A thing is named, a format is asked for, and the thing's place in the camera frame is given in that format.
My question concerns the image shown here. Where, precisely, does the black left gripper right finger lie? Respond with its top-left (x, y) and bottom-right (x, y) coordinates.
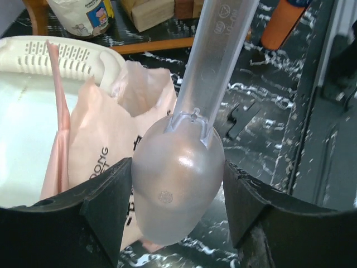
top-left (223, 161), bottom-right (356, 267)

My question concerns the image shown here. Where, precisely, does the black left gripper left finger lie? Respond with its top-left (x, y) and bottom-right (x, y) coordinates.
top-left (1, 158), bottom-right (132, 267)

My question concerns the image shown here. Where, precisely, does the pink cat litter bag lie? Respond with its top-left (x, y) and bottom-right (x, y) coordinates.
top-left (38, 40), bottom-right (182, 252)

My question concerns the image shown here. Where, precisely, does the clear plastic scoop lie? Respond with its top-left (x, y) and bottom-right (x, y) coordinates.
top-left (131, 0), bottom-right (258, 246)

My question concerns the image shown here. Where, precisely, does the beige plastic litter box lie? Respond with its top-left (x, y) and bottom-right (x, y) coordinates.
top-left (1, 36), bottom-right (125, 208)

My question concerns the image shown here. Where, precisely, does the white printed cup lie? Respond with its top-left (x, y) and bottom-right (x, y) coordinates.
top-left (47, 0), bottom-right (114, 39)

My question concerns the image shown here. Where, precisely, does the orange blue bottle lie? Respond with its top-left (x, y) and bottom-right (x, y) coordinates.
top-left (260, 0), bottom-right (312, 51)

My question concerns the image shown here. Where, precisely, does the light wooden block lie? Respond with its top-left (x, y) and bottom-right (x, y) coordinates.
top-left (121, 0), bottom-right (175, 32)

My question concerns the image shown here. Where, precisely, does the orange wooden rack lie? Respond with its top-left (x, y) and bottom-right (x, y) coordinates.
top-left (22, 0), bottom-right (252, 55)

